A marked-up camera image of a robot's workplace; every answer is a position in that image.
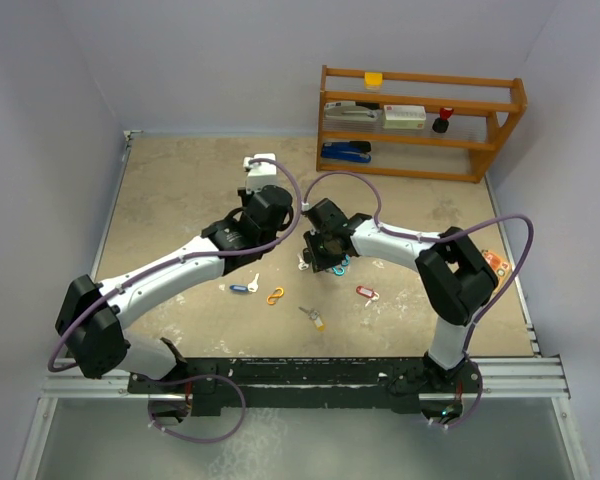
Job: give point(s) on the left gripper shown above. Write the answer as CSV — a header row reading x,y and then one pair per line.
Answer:
x,y
245,197

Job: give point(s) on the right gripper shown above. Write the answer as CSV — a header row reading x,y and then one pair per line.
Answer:
x,y
320,263

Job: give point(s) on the yellow tag key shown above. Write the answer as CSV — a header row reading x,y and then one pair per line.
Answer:
x,y
315,317

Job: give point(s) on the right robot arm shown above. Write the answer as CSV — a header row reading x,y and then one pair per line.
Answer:
x,y
456,278

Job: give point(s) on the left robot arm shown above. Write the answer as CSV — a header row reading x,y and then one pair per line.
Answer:
x,y
95,318

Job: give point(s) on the black tag key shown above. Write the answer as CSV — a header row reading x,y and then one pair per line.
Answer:
x,y
302,265

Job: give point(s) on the red tag key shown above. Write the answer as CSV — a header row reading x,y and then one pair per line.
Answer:
x,y
369,294

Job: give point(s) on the orange carabiner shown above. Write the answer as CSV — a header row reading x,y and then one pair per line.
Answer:
x,y
275,296

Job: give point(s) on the blue tag key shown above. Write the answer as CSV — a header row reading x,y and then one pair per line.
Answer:
x,y
250,287

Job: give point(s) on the blue stapler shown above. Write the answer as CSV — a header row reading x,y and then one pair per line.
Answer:
x,y
350,151

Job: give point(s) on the grey stapler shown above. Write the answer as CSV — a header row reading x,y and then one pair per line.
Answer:
x,y
349,110

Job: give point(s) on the white cardboard box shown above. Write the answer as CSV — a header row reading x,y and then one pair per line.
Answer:
x,y
404,117

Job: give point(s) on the wooden shelf rack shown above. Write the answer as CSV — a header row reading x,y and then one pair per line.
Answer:
x,y
486,113

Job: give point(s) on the yellow block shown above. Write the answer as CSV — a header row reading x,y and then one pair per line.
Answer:
x,y
373,81

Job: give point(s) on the orange spiral notebook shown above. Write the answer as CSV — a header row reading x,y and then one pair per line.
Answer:
x,y
500,266

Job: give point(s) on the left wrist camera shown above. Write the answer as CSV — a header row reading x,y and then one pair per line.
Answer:
x,y
260,172

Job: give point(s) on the black base frame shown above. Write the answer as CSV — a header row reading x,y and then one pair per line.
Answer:
x,y
403,385

